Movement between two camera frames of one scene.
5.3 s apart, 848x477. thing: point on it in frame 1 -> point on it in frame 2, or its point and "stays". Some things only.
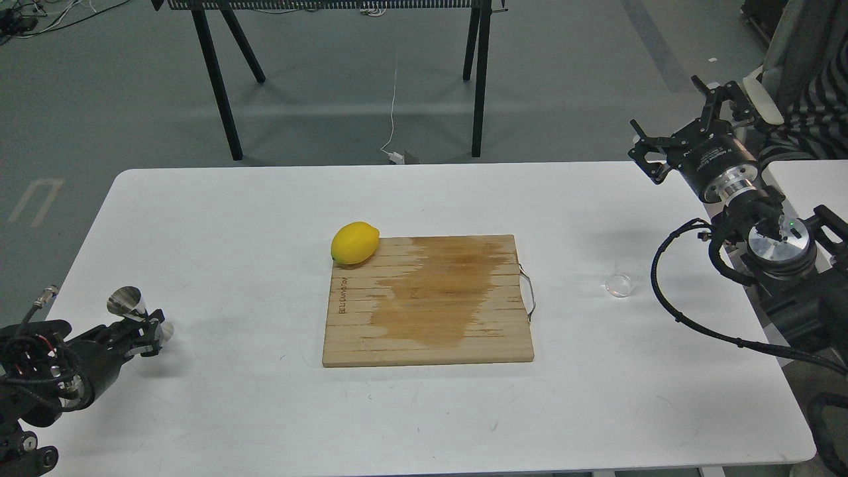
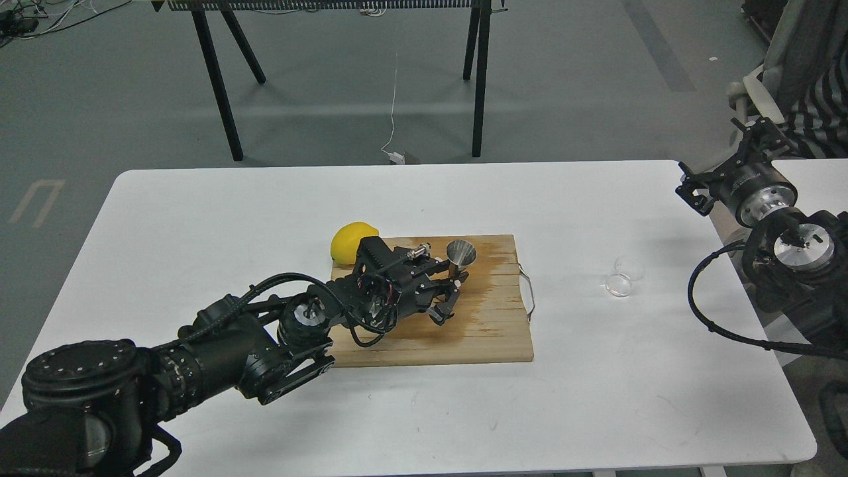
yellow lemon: (354, 242) stays
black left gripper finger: (150, 339) -> (439, 313)
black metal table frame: (476, 56) stays
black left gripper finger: (136, 325) -> (438, 269)
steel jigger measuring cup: (128, 301) -> (460, 253)
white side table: (805, 185) stays
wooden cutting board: (429, 300) stays
